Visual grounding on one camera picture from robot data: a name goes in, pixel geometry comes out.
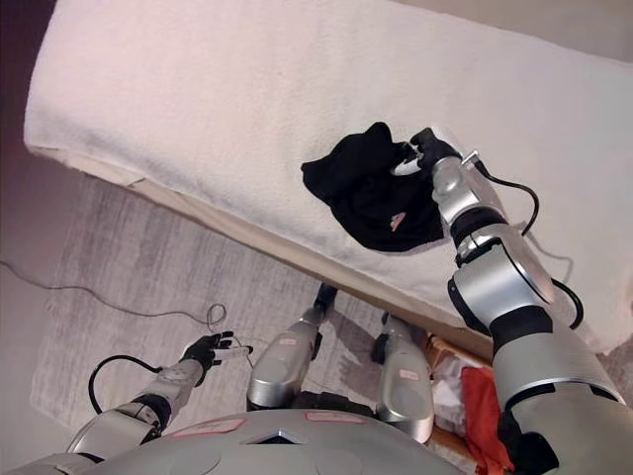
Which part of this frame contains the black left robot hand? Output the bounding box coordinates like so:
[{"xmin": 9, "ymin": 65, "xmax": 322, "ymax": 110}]
[{"xmin": 178, "ymin": 330, "xmax": 255, "ymax": 372}]

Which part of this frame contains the silver robot torso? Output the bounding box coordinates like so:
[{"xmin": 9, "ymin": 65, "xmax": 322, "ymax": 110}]
[{"xmin": 29, "ymin": 407, "xmax": 477, "ymax": 475}]

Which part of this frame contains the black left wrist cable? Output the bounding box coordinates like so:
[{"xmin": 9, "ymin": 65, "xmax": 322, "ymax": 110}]
[{"xmin": 88, "ymin": 354, "xmax": 165, "ymax": 415}]

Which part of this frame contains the orange cloth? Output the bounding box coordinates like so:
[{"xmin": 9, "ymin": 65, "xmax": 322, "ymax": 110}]
[{"xmin": 461, "ymin": 366, "xmax": 516, "ymax": 475}]

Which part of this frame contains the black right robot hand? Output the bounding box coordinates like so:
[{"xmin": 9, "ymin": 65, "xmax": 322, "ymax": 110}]
[{"xmin": 392, "ymin": 127, "xmax": 464, "ymax": 178}]

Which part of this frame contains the silver robot leg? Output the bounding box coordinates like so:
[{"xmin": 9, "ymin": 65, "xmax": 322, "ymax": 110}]
[
  {"xmin": 371, "ymin": 311, "xmax": 437, "ymax": 444},
  {"xmin": 244, "ymin": 282, "xmax": 340, "ymax": 413}
]

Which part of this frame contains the black garment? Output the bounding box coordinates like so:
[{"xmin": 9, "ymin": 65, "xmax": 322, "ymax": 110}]
[{"xmin": 301, "ymin": 121, "xmax": 447, "ymax": 254}]

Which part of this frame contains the silver left robot leg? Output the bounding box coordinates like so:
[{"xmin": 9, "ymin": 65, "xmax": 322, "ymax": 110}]
[{"xmin": 244, "ymin": 282, "xmax": 340, "ymax": 413}]

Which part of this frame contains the wicker laundry basket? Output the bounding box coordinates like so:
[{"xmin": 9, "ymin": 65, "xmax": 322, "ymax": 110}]
[{"xmin": 423, "ymin": 332, "xmax": 497, "ymax": 462}]

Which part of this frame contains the silver right robot leg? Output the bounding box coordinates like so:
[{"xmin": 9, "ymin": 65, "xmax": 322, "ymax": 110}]
[{"xmin": 371, "ymin": 311, "xmax": 437, "ymax": 444}]

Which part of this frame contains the thin grey floor cable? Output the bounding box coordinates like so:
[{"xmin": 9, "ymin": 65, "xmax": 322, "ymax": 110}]
[{"xmin": 0, "ymin": 258, "xmax": 256, "ymax": 370}]

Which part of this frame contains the white cloth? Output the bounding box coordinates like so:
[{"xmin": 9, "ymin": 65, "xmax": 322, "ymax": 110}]
[{"xmin": 431, "ymin": 356, "xmax": 477, "ymax": 437}]

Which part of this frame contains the grey rug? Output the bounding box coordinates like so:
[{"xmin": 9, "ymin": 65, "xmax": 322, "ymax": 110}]
[{"xmin": 29, "ymin": 174, "xmax": 633, "ymax": 475}]

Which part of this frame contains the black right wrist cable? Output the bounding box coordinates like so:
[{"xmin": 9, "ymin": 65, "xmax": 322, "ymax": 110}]
[{"xmin": 476, "ymin": 166, "xmax": 586, "ymax": 331}]

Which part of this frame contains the white terry blanket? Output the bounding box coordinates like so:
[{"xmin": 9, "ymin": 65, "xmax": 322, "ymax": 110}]
[{"xmin": 23, "ymin": 0, "xmax": 633, "ymax": 355}]

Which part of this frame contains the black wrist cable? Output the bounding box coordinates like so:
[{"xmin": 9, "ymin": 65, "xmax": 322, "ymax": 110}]
[
  {"xmin": 476, "ymin": 166, "xmax": 586, "ymax": 331},
  {"xmin": 88, "ymin": 354, "xmax": 165, "ymax": 415}
]

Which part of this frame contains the beige duvet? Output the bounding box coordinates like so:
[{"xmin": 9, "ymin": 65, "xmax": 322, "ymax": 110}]
[{"xmin": 28, "ymin": 0, "xmax": 633, "ymax": 360}]

